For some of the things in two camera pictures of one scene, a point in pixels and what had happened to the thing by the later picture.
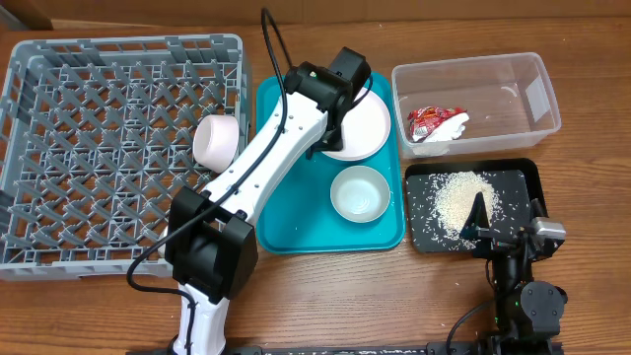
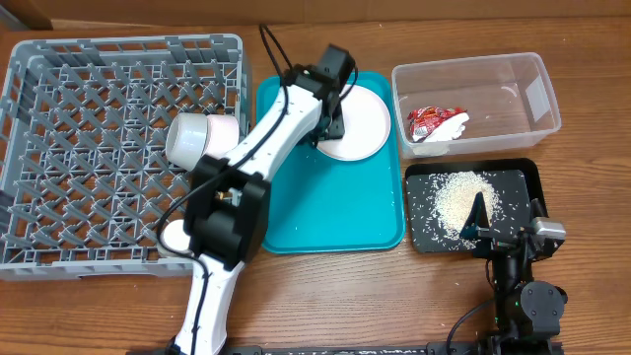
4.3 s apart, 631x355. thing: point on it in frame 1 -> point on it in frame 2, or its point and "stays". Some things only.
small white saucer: [215, 142] stays
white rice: [453, 195] stays
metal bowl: [360, 194] -> [186, 139]
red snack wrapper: [424, 119] stays
